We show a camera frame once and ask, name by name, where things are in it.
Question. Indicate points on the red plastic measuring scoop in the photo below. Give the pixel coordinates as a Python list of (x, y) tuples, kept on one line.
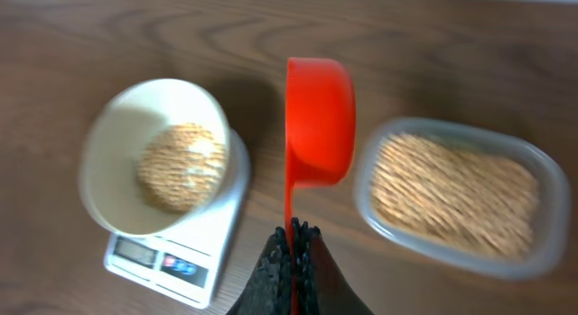
[(320, 123)]

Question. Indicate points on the yellow soybeans pile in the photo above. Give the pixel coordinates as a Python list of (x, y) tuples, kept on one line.
[(479, 203)]

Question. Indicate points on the soybeans in bowl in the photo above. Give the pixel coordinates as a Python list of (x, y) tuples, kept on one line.
[(181, 168)]

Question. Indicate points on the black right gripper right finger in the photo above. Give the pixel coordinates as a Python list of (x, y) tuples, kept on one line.
[(321, 288)]

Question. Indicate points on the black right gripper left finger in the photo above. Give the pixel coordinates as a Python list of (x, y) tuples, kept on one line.
[(269, 288)]

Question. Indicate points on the white round bowl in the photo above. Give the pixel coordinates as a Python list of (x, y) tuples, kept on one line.
[(116, 141)]

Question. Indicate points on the clear plastic container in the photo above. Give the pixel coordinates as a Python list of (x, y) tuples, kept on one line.
[(550, 222)]

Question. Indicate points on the white digital kitchen scale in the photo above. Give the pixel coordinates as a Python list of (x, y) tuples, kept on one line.
[(184, 263)]

